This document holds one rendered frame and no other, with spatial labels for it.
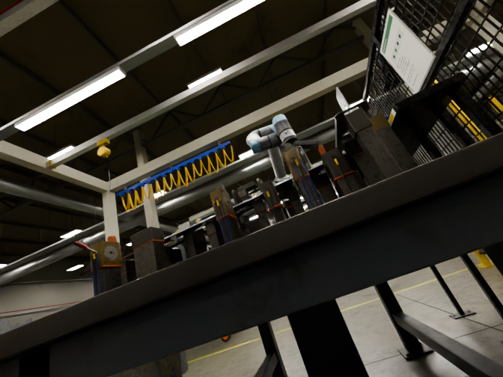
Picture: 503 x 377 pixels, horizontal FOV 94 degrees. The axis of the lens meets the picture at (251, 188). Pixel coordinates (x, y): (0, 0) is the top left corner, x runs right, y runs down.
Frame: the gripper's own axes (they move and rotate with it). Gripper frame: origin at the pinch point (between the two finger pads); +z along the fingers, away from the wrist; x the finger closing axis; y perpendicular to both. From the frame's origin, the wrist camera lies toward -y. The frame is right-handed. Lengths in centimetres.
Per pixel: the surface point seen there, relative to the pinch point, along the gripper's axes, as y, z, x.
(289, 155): 6.0, -0.5, 25.0
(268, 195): 20.1, 8.9, 21.4
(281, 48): -50, -223, -132
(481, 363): -16, 80, 6
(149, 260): 80, 11, 21
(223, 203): 38.3, 3.6, 22.1
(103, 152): 232, -209, -107
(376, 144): -15.5, 16.6, 40.1
